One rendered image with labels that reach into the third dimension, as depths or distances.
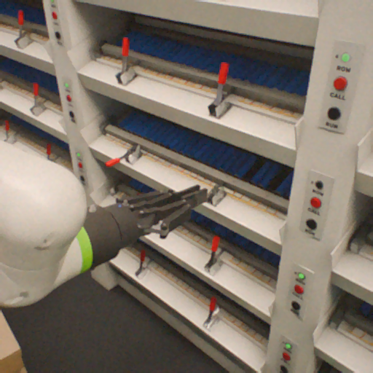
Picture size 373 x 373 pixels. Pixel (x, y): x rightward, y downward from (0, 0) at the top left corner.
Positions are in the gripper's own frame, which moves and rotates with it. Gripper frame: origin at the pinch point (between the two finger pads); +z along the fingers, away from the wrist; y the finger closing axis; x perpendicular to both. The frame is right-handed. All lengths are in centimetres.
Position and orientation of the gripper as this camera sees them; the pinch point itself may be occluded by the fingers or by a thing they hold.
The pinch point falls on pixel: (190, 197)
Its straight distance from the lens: 81.5
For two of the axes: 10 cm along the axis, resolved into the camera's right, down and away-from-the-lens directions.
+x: 1.1, -8.9, -4.4
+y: 7.3, 3.7, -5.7
